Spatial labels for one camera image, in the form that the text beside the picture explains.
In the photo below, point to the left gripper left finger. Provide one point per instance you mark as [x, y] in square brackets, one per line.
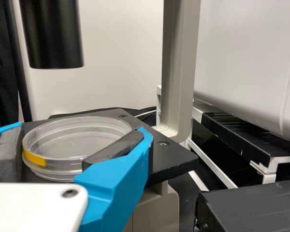
[4, 157]

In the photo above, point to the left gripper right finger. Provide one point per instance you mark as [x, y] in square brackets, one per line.
[118, 183]

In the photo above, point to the petri dish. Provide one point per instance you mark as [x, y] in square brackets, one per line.
[75, 135]

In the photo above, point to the black platform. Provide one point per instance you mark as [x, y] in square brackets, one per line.
[234, 137]
[256, 207]

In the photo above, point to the cream microscope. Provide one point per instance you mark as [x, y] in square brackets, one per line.
[178, 72]

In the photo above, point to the white box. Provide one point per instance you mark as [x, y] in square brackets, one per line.
[232, 60]

